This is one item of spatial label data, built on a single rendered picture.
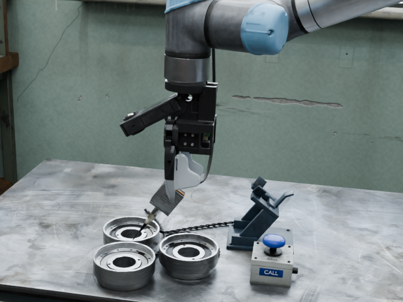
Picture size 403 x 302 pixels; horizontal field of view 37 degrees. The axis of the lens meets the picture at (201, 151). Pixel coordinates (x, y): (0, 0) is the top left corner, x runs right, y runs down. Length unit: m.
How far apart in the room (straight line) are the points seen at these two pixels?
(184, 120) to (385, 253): 0.49
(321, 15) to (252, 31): 0.15
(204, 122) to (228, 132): 1.69
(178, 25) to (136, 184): 0.59
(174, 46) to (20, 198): 0.59
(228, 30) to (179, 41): 0.09
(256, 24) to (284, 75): 1.71
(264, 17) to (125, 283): 0.47
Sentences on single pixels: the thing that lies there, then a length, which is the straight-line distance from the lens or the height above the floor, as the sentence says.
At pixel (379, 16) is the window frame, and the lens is 2.50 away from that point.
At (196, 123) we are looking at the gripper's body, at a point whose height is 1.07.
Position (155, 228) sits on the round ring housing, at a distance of 1.16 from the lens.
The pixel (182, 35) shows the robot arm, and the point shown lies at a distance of 0.95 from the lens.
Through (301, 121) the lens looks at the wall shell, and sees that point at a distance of 2.65.
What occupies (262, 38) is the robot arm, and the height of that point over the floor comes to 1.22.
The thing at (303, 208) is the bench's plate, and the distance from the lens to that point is 1.37.
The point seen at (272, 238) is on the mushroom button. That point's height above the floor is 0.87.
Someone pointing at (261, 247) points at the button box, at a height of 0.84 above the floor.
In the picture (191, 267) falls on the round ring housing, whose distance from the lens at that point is 1.04.
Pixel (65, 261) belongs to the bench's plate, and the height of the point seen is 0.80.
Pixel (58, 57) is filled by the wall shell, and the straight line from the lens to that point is 2.79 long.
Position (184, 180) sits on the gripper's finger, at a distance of 1.02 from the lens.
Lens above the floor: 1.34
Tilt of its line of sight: 19 degrees down
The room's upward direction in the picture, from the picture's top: 3 degrees clockwise
